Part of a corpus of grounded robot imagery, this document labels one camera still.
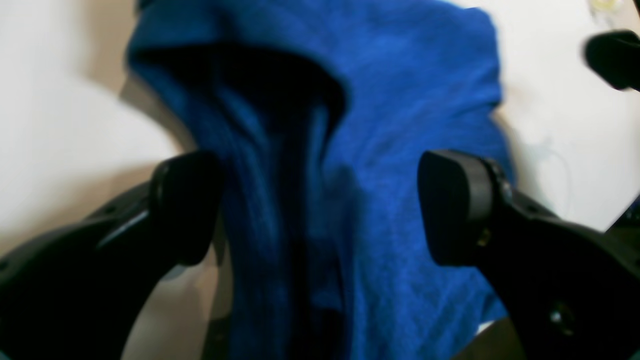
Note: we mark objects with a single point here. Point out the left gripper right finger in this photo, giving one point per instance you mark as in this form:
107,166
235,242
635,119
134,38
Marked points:
571,292

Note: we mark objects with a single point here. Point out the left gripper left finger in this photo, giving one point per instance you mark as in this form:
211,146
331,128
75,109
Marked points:
74,293

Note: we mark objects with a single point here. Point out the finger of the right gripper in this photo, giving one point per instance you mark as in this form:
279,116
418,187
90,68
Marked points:
615,57

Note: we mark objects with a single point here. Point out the dark blue t-shirt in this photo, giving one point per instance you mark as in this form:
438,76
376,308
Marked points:
319,111

